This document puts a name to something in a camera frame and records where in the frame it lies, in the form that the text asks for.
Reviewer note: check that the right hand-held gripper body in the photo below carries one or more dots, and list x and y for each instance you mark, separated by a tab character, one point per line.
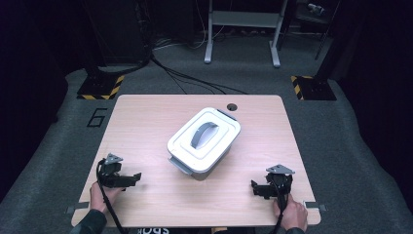
280	185

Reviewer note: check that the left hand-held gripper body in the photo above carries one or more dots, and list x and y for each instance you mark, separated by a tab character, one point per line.
110	175

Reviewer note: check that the transparent brown storage box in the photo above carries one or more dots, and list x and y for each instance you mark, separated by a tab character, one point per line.
179	164

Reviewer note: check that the person's left hand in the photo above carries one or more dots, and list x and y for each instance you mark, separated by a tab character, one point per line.
99	201

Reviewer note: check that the person's right hand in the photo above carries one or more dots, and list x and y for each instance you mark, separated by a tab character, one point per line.
295	214

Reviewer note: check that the person's dark printed clothing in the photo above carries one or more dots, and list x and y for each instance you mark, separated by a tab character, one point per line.
152	231

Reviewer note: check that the black equipment cabinet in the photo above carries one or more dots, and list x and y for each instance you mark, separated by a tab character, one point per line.
123	32

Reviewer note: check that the grey device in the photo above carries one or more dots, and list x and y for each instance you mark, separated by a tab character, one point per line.
315	8

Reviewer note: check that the grey table bracket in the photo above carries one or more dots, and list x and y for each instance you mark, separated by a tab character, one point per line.
316	205
77	207

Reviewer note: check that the hazard-striped black base plate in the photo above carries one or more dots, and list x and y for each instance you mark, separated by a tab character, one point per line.
97	86
316	88

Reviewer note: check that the black stand post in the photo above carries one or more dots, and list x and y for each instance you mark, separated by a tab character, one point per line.
94	65

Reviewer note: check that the grey metal desk frame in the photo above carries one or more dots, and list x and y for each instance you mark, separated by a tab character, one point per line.
243	19

